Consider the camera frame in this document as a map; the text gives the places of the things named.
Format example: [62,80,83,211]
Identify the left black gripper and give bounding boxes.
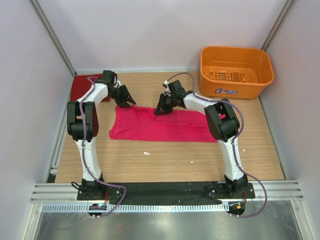
[108,85,136,109]

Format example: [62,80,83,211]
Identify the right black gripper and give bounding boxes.
[153,93,176,117]

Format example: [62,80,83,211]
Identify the pink t shirt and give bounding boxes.
[109,105,217,143]

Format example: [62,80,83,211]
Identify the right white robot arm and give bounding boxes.
[153,80,248,198]

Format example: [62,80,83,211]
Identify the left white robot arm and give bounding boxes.
[66,70,136,200]

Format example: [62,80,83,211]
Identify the folded dark red t shirt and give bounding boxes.
[69,73,103,101]

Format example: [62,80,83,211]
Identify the orange plastic basket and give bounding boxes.
[199,46,274,100]

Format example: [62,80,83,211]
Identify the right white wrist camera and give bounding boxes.
[162,80,169,88]

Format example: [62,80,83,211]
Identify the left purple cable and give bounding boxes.
[79,76,128,218]

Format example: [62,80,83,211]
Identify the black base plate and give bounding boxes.
[71,181,256,206]

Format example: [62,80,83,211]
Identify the white slotted cable duct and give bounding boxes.
[42,202,229,214]

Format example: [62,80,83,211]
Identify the aluminium frame rail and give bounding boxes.
[30,180,304,203]

